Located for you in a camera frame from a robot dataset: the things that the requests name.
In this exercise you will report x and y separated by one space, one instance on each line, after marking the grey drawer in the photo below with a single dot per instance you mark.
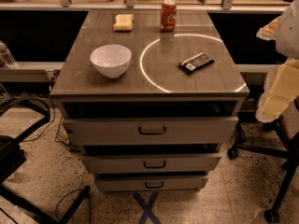
150 183
152 131
132 164

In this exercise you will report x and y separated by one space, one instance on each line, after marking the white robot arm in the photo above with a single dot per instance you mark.
281 85

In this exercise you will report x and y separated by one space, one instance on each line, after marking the grey wooden drawer cabinet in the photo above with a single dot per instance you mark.
153 86

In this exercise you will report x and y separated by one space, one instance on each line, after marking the white ceramic bowl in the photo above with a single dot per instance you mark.
111 60

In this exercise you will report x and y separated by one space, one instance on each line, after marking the black snack bar packet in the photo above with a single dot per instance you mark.
195 63

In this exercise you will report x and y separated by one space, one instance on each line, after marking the yellow sponge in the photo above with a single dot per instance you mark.
123 22

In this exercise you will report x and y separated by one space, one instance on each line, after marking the orange soda can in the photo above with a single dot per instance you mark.
168 15

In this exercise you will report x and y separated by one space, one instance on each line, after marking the blue tape cross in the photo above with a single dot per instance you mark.
147 208

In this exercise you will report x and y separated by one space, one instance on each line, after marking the black chair left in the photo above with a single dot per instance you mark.
12 157

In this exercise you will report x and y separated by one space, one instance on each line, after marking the clear plastic bottle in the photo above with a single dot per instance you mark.
6 58

